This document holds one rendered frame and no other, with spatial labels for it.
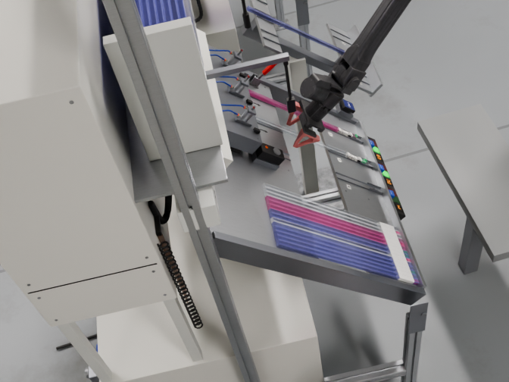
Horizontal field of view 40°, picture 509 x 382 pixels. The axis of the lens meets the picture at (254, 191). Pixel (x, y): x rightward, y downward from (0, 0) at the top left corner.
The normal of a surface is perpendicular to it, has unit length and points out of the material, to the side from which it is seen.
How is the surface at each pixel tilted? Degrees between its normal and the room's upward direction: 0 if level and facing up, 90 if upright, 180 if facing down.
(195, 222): 90
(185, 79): 90
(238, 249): 90
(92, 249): 90
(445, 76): 0
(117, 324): 0
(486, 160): 0
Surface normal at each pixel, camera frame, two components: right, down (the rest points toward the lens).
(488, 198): -0.14, -0.61
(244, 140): 0.18, 0.76
